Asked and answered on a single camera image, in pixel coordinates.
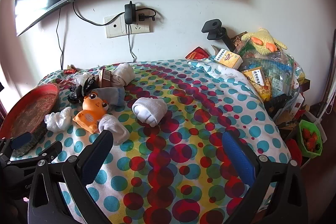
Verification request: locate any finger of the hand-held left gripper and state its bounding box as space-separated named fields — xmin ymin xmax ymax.
xmin=0 ymin=133 xmax=34 ymax=161
xmin=10 ymin=140 xmax=63 ymax=163

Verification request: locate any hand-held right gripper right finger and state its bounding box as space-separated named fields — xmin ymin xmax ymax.
xmin=222 ymin=130 xmax=308 ymax=224

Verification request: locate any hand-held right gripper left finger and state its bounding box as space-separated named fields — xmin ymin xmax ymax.
xmin=28 ymin=129 xmax=114 ymax=224

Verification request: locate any round red tray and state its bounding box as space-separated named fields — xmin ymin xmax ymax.
xmin=0 ymin=83 xmax=61 ymax=157

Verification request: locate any white plastic-wrapped bundle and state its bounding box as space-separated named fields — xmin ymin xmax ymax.
xmin=98 ymin=114 xmax=130 ymax=146

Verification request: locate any orange animal toy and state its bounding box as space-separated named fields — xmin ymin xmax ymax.
xmin=72 ymin=91 xmax=111 ymax=134

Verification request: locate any black plastic bag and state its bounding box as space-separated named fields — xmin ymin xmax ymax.
xmin=67 ymin=76 xmax=97 ymax=104

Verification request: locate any light blue sock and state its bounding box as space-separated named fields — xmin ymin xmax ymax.
xmin=93 ymin=86 xmax=126 ymax=109

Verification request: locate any large white sock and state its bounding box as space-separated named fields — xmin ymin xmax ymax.
xmin=131 ymin=97 xmax=168 ymax=127

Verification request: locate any white plastic bag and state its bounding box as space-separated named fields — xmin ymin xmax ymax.
xmin=72 ymin=72 xmax=92 ymax=85

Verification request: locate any small brown red box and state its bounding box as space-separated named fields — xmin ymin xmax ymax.
xmin=98 ymin=68 xmax=114 ymax=88

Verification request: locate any cream sock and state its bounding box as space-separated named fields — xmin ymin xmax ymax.
xmin=112 ymin=63 xmax=135 ymax=88

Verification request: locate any black webcam on arm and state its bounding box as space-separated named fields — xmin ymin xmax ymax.
xmin=201 ymin=18 xmax=235 ymax=52

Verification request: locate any red cloth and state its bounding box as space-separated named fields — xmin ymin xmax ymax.
xmin=286 ymin=138 xmax=303 ymax=165

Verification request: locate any polka-dot cloth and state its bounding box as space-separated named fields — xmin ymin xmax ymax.
xmin=37 ymin=60 xmax=292 ymax=224

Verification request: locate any black plastic object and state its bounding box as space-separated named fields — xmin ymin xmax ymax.
xmin=264 ymin=94 xmax=296 ymax=119

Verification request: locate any green plastic basket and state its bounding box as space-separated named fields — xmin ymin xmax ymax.
xmin=297 ymin=119 xmax=324 ymax=159

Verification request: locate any pile of strawberries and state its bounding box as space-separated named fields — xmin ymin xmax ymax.
xmin=302 ymin=127 xmax=322 ymax=152

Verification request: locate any orange yellow medicine box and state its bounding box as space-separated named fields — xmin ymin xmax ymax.
xmin=241 ymin=67 xmax=272 ymax=102

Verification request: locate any clear plastic bag of goods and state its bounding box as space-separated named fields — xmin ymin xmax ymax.
xmin=234 ymin=38 xmax=306 ymax=109

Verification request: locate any white yellow medicine box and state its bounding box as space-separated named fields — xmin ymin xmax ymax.
xmin=210 ymin=45 xmax=243 ymax=70

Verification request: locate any red snack packet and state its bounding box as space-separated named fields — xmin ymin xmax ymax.
xmin=185 ymin=46 xmax=210 ymax=60

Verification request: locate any brown patterned packet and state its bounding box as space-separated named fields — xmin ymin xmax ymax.
xmin=232 ymin=33 xmax=250 ymax=54

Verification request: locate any yellow crochet duck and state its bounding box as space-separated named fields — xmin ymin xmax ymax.
xmin=241 ymin=28 xmax=288 ymax=54

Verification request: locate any black power adapter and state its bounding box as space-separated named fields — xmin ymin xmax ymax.
xmin=124 ymin=1 xmax=137 ymax=25

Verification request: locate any long black cable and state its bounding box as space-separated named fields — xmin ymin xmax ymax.
xmin=56 ymin=8 xmax=65 ymax=70

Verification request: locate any black adapter cable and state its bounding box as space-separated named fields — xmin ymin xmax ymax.
xmin=127 ymin=25 xmax=137 ymax=62

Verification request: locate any white antenna wall plate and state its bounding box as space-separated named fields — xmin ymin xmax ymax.
xmin=104 ymin=14 xmax=130 ymax=39

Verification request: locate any white power wall socket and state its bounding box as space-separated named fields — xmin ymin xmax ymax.
xmin=128 ymin=9 xmax=154 ymax=34

